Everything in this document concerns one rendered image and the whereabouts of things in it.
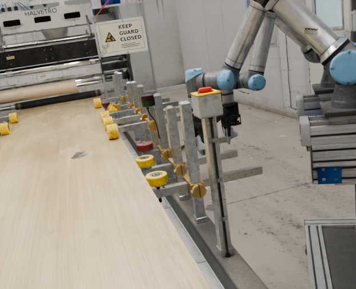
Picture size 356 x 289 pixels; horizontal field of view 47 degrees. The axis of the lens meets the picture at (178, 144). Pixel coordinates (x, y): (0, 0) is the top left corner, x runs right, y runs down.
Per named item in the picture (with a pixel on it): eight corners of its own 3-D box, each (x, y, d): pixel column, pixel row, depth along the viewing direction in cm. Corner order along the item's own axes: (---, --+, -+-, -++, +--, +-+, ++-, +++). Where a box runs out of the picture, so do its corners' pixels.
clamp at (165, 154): (167, 152, 209) (166, 143, 208) (174, 159, 196) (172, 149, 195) (157, 155, 208) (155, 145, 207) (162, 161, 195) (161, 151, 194)
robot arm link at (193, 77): (200, 69, 160) (180, 71, 164) (204, 97, 163) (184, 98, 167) (206, 66, 167) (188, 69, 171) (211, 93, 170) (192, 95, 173)
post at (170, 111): (188, 210, 183) (173, 104, 171) (190, 213, 180) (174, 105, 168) (181, 211, 183) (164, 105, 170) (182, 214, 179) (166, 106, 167)
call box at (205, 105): (215, 113, 124) (212, 88, 122) (224, 117, 118) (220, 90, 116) (193, 118, 123) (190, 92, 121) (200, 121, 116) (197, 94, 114)
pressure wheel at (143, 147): (154, 160, 207) (150, 139, 204) (157, 164, 200) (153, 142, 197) (138, 164, 206) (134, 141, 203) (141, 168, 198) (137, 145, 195)
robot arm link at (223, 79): (236, 66, 166) (210, 69, 170) (227, 70, 156) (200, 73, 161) (238, 86, 168) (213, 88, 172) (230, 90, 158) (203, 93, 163)
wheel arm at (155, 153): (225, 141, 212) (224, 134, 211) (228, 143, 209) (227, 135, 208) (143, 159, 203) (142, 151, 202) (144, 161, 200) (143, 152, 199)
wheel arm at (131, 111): (177, 105, 279) (176, 100, 279) (178, 105, 276) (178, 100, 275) (104, 118, 269) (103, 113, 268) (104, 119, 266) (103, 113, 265)
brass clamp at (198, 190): (197, 184, 162) (196, 172, 161) (208, 196, 150) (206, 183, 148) (182, 188, 161) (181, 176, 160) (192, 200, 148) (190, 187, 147)
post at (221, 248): (229, 248, 134) (213, 113, 123) (235, 254, 129) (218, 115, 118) (216, 251, 133) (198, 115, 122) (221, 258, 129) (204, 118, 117)
